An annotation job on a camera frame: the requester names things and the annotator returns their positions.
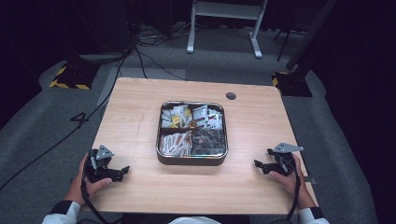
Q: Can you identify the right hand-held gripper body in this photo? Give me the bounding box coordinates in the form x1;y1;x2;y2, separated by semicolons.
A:
266;142;304;175

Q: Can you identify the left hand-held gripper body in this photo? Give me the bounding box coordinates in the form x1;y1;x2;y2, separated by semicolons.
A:
83;144;123;185

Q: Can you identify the brown compartment box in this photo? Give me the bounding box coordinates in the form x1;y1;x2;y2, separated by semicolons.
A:
155;100;230;167

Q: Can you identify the pile of white red packets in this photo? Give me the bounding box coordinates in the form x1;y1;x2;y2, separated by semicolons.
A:
191;104;225;131

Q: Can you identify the clear box lid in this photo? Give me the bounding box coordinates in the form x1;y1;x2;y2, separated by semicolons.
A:
156;100;229;159

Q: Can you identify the person's left hand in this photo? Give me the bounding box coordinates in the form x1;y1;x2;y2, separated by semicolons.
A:
63;153;113;206

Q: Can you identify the person's right hand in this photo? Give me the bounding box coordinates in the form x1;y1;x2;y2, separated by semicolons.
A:
268;153;318;210

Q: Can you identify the pile of brown striped sticks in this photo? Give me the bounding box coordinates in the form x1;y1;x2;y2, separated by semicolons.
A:
159;130;191;157

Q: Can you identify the pile of dark packets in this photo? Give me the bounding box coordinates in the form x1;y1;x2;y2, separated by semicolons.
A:
191;128;226;156

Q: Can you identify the pile of white yellow packets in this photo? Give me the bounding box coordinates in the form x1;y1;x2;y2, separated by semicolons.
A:
160;105;192;129

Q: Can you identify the black yellow striped base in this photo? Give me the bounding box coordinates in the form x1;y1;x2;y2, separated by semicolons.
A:
271;70;314;98
49;63;98;91

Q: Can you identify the person's torso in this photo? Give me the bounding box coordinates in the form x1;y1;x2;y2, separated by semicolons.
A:
120;213;250;224

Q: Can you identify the dark slanted pole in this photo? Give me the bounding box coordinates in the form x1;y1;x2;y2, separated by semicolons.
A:
285;0;339;72

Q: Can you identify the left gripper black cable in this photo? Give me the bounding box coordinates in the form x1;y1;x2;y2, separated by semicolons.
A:
79;157;122;224

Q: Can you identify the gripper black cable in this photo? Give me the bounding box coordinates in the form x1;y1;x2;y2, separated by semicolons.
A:
79;157;122;224
284;161;303;220

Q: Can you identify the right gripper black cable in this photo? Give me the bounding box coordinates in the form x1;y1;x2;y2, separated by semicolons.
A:
284;161;303;220

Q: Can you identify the long black floor cable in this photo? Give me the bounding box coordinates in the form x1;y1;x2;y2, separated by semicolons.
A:
0;50;130;191

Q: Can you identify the thin black floor cable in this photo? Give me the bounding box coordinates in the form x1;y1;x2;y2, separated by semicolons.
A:
134;46;187;81

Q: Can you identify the bundle of floor cables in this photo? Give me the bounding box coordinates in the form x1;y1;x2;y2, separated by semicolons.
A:
135;21;195;48

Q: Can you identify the white metal stand frame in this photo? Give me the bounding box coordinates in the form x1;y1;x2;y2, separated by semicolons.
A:
186;0;269;60

